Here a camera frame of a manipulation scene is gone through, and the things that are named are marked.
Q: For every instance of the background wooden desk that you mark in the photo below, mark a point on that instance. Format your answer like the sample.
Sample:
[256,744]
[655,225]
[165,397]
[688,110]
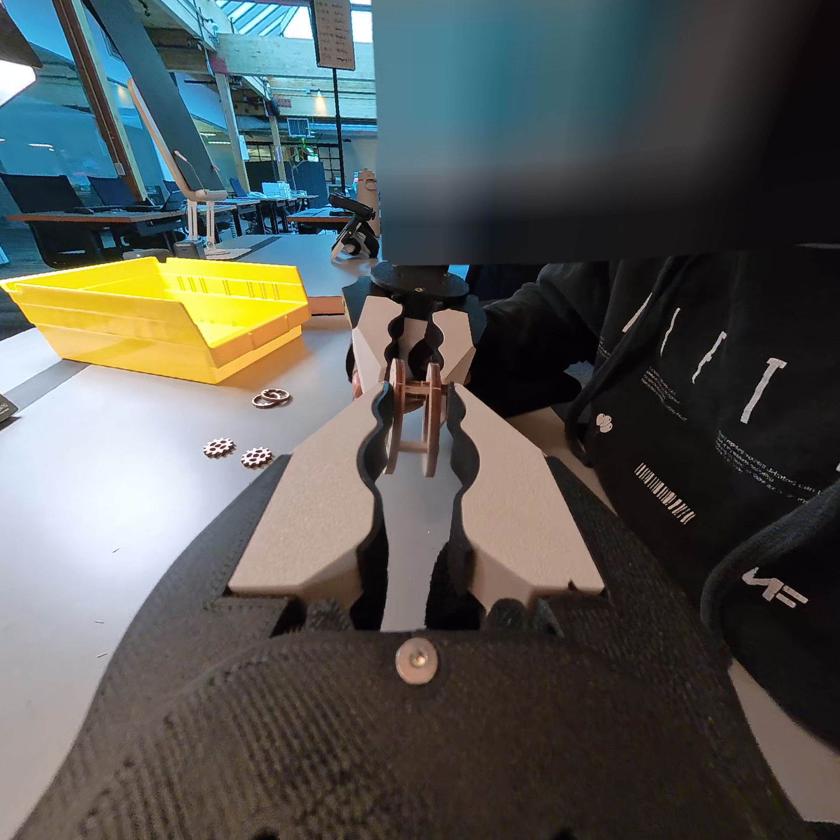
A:
[318,215]
[98,218]

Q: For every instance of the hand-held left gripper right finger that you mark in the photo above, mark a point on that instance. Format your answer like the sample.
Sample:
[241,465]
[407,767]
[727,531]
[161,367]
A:
[525,525]

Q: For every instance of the dark puzzle kit box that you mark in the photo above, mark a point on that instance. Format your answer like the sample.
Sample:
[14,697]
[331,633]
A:
[6,412]

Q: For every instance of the wooden gear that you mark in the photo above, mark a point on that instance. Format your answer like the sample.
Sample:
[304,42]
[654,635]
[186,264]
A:
[248,460]
[210,451]

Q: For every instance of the person's right hand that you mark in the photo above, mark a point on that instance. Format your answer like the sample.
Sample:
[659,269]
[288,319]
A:
[358,386]

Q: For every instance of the black white device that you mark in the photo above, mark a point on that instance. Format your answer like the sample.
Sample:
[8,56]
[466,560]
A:
[354,210]

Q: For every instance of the wooden spool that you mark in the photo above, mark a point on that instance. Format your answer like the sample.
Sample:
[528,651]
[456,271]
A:
[431,426]

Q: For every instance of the person's left forearm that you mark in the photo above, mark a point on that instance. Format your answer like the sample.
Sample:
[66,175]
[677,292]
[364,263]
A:
[787,656]

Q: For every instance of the yellow plastic bin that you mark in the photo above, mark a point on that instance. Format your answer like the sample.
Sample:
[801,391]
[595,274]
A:
[131,328]

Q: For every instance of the white angled panel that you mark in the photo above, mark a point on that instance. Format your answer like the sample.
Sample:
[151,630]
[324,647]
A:
[16,72]

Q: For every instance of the black screen on stand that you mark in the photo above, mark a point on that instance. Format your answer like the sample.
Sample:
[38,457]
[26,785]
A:
[151,85]

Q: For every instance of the black office chair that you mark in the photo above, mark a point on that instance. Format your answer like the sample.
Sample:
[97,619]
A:
[39,193]
[113,190]

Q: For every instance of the person's black hoodie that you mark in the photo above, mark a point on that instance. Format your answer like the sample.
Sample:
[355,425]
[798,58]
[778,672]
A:
[689,426]

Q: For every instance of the person's right forearm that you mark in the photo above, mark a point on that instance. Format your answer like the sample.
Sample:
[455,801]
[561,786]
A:
[538,341]

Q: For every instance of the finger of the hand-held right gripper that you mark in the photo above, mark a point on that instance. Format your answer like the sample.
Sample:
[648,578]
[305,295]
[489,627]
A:
[371,334]
[460,341]

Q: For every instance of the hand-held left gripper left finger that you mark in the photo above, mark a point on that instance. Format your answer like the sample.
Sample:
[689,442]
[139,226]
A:
[308,525]

